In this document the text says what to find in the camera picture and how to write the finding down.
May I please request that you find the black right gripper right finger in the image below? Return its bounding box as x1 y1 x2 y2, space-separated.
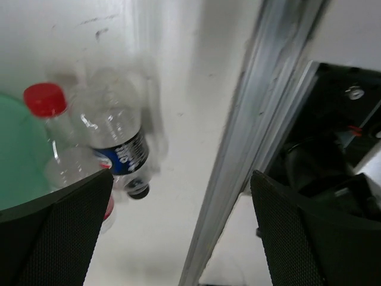
250 170 380 285

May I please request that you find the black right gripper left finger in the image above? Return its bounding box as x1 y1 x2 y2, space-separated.
1 170 114 285

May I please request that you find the red-cap labelled plastic bottle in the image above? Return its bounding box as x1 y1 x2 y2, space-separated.
23 82 115 234

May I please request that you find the blue-label clear plastic bottle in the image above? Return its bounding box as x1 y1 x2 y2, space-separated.
70 68 152 200

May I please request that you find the green plastic bin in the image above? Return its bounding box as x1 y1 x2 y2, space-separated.
1 94 51 210

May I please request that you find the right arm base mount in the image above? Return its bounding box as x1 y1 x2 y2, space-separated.
261 61 381 221

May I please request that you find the aluminium table edge rail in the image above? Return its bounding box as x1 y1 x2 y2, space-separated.
179 1 324 285

